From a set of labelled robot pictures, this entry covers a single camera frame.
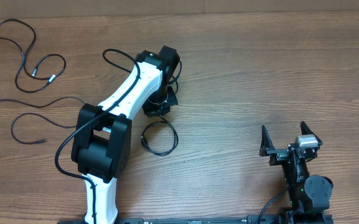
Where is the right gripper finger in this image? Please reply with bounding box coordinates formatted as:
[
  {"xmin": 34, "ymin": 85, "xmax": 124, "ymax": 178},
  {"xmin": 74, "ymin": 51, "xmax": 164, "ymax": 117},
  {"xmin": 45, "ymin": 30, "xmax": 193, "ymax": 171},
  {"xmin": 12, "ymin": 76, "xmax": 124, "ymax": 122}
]
[
  {"xmin": 300, "ymin": 121, "xmax": 323, "ymax": 146},
  {"xmin": 259, "ymin": 125, "xmax": 275, "ymax": 157}
]

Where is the black usb cable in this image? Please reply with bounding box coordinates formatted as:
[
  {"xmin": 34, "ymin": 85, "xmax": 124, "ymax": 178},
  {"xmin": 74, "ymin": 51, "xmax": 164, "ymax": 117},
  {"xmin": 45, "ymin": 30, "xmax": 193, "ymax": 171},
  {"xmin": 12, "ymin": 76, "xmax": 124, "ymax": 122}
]
[
  {"xmin": 140, "ymin": 115, "xmax": 179, "ymax": 157},
  {"xmin": 0, "ymin": 96, "xmax": 86, "ymax": 145},
  {"xmin": 0, "ymin": 19, "xmax": 67, "ymax": 94}
]

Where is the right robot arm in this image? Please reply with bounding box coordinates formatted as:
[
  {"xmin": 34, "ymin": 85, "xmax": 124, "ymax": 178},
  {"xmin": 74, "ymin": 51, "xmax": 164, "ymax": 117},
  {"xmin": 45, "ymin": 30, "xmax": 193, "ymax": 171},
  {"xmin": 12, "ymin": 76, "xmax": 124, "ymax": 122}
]
[{"xmin": 256, "ymin": 121, "xmax": 333, "ymax": 223}]

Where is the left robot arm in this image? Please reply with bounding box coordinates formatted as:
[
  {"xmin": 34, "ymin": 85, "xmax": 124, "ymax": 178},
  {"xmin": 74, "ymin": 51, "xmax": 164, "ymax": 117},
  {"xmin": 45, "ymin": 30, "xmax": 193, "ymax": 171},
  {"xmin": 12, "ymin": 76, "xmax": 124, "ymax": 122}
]
[{"xmin": 71, "ymin": 46, "xmax": 182, "ymax": 223}]

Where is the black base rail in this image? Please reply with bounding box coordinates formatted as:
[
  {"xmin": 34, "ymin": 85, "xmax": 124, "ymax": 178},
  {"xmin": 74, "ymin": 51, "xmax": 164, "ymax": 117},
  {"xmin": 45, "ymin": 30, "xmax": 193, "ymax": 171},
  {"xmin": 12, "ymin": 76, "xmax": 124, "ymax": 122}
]
[{"xmin": 57, "ymin": 215, "xmax": 334, "ymax": 224}]

